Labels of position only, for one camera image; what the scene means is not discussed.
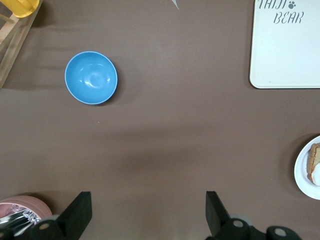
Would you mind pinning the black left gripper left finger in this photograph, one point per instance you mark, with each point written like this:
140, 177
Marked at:
75, 220

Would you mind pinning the cream bear print tray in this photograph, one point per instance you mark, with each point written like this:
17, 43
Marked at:
285, 55

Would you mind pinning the yellow cup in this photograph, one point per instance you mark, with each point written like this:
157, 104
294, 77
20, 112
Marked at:
22, 8

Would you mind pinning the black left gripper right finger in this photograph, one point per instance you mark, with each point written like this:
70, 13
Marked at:
217, 220

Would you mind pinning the wooden peg rack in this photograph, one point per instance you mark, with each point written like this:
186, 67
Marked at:
15, 45

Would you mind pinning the white round sandwich filling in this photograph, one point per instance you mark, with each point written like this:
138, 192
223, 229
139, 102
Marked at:
317, 175

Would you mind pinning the pink bowl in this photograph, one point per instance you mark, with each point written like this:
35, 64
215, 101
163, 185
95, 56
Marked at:
37, 203

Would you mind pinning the clear crinkled plastic piece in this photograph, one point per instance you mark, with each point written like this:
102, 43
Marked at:
31, 216

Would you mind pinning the metal scoop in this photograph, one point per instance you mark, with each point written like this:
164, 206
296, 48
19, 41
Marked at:
12, 221

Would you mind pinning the white round plate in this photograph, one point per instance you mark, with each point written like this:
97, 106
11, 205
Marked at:
301, 175

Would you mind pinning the brown bread slice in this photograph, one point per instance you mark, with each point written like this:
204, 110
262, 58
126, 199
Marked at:
312, 156

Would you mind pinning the blue bowl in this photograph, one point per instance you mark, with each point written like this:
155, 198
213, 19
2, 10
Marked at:
91, 78

